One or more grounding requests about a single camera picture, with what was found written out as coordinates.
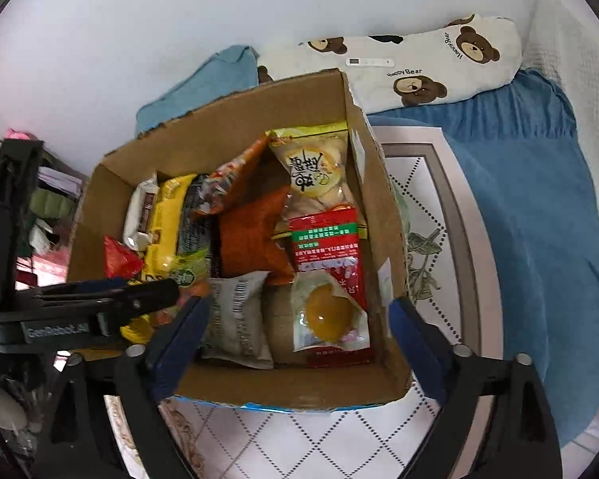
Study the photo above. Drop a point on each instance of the egg yolk packet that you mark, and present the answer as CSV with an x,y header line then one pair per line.
x,y
324,314

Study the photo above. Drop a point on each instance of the cluttered rack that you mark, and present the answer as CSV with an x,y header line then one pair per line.
x,y
55,199

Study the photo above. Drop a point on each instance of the person's left hand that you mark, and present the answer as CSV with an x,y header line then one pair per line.
x,y
2,404

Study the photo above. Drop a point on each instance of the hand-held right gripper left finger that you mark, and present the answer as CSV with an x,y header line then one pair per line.
x,y
179,349

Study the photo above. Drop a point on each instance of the yellow biscuit packet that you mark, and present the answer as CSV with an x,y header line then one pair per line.
x,y
314,174

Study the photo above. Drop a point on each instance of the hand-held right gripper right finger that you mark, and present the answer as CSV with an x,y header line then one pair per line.
x,y
419,349

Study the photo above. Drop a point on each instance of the white remote control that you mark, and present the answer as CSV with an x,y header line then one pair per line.
x,y
369,62

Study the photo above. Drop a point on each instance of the small red snack packet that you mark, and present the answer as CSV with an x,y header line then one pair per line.
x,y
120,259

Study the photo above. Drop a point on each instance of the red-orange snack packet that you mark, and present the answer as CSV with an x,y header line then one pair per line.
x,y
249,239

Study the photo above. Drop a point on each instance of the yellow snack packet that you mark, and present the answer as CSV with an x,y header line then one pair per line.
x,y
162,219

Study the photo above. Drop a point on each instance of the red packet green label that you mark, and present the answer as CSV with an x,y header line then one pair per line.
x,y
324,249

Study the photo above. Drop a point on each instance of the green fruit candy packet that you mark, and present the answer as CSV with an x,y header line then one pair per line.
x,y
187,272

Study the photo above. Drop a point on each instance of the blue blanket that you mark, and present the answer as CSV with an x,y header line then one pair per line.
x,y
529,209

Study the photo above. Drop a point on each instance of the white brown snack packet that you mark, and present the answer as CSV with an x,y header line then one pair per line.
x,y
137,204

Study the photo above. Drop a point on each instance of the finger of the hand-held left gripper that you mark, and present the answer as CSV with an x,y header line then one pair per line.
x,y
140,304
90,288

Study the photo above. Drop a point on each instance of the orange patterned snack packet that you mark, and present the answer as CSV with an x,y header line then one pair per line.
x,y
234,179

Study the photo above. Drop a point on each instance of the blue towel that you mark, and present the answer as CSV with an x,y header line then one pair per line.
x,y
204,85

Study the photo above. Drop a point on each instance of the bear print pillow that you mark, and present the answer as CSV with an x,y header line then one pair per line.
x,y
429,60

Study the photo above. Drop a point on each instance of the printed cardboard box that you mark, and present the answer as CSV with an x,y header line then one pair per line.
x,y
219,110

